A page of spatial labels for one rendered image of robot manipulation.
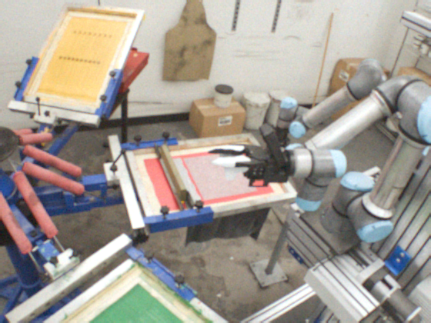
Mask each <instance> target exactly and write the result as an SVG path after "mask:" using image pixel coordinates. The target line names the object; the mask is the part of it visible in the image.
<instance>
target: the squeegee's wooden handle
mask: <svg viewBox="0 0 431 323"><path fill-rule="evenodd" d="M160 158H162V159H163V161H164V163H165V167H166V169H167V171H168V173H169V176H170V178H171V180H172V183H173V186H174V188H175V191H176V193H177V194H179V197H180V199H181V201H185V200H186V192H187V189H186V187H185V184H184V182H183V180H182V177H181V175H180V174H179V171H178V170H177V168H176V166H175V163H174V161H173V159H172V156H171V155H170V153H169V149H168V147H167V145H162V151H161V152H160Z"/></svg>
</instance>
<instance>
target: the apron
mask: <svg viewBox="0 0 431 323"><path fill-rule="evenodd" d="M216 36H217V34H216V31H215V30H214V29H213V28H211V27H210V26H209V24H208V23H207V20H206V15H205V9H204V5H203V4H202V0H201V1H199V0H186V4H185V6H184V8H183V10H182V14H181V17H180V19H179V23H178V24H177V25H176V26H174V27H172V28H171V29H169V30H168V31H167V32H166V34H165V52H164V60H163V74H162V81H165V80H170V81H176V80H182V79H186V80H190V81H196V80H199V79H206V80H209V76H210V72H211V68H212V61H213V56H214V51H215V45H216Z"/></svg>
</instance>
